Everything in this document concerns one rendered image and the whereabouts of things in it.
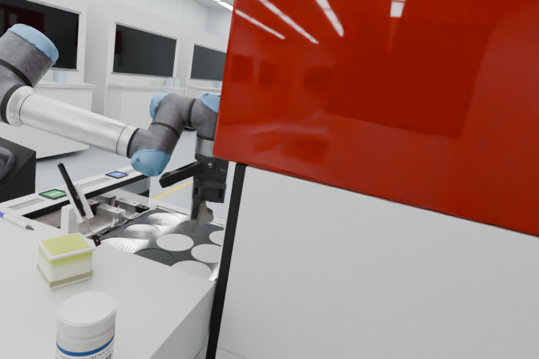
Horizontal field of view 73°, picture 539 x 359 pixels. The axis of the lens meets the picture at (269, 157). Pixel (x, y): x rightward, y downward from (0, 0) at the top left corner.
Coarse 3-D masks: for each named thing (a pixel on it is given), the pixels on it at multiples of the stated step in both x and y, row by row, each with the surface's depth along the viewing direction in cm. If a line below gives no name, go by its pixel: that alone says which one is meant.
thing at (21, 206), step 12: (120, 168) 136; (132, 168) 138; (84, 180) 118; (96, 180) 121; (108, 180) 122; (120, 180) 124; (84, 192) 109; (0, 204) 92; (12, 204) 93; (24, 204) 95; (36, 204) 96; (48, 204) 97
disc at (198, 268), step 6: (174, 264) 90; (180, 264) 91; (186, 264) 91; (192, 264) 91; (198, 264) 92; (204, 264) 92; (186, 270) 89; (192, 270) 89; (198, 270) 89; (204, 270) 90; (210, 270) 90; (204, 276) 87
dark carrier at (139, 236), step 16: (160, 208) 121; (128, 224) 106; (144, 224) 108; (160, 224) 110; (176, 224) 112; (208, 224) 116; (112, 240) 96; (128, 240) 98; (144, 240) 99; (208, 240) 105; (144, 256) 91; (160, 256) 93; (176, 256) 94; (192, 256) 95
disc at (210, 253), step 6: (198, 246) 101; (204, 246) 102; (210, 246) 102; (216, 246) 103; (192, 252) 97; (198, 252) 98; (204, 252) 98; (210, 252) 99; (216, 252) 99; (198, 258) 95; (204, 258) 95; (210, 258) 96; (216, 258) 96
